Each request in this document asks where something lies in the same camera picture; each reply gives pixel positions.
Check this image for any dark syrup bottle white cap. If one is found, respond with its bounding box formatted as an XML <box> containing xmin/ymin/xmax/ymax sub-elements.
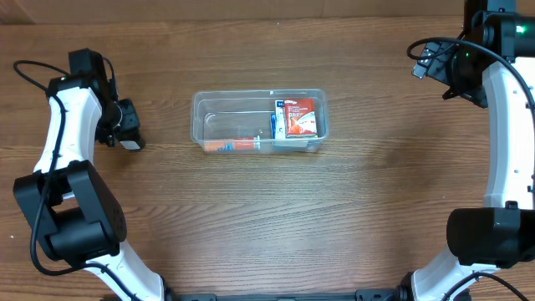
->
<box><xmin>120</xmin><ymin>140</ymin><xmax>145</xmax><ymax>151</ymax></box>

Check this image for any clear plastic container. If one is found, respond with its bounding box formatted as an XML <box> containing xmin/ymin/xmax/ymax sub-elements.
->
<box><xmin>191</xmin><ymin>89</ymin><xmax>329</xmax><ymax>154</ymax></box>

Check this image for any orange tube white cap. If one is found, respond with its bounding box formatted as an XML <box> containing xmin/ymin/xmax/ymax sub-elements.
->
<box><xmin>203</xmin><ymin>136</ymin><xmax>260</xmax><ymax>152</ymax></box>

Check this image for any blue VapoDrops box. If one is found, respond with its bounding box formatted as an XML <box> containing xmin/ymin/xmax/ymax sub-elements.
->
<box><xmin>270</xmin><ymin>112</ymin><xmax>277</xmax><ymax>139</ymax></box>

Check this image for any white Hansaplast box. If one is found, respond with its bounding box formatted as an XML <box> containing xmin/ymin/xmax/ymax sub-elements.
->
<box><xmin>274</xmin><ymin>100</ymin><xmax>286</xmax><ymax>139</ymax></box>

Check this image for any red medicine box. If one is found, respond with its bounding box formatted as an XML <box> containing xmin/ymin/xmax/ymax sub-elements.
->
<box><xmin>284</xmin><ymin>99</ymin><xmax>318</xmax><ymax>137</ymax></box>

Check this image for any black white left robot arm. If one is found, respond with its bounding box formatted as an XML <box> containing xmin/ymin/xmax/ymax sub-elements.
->
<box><xmin>13</xmin><ymin>48</ymin><xmax>177</xmax><ymax>300</ymax></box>

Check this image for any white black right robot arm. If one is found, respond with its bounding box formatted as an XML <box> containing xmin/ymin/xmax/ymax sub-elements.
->
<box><xmin>356</xmin><ymin>0</ymin><xmax>534</xmax><ymax>300</ymax></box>

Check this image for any brown cardboard back wall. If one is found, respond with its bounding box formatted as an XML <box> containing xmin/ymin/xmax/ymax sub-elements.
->
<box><xmin>1</xmin><ymin>0</ymin><xmax>463</xmax><ymax>24</ymax></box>

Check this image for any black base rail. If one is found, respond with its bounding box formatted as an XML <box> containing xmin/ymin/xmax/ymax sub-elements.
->
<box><xmin>166</xmin><ymin>288</ymin><xmax>399</xmax><ymax>301</ymax></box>

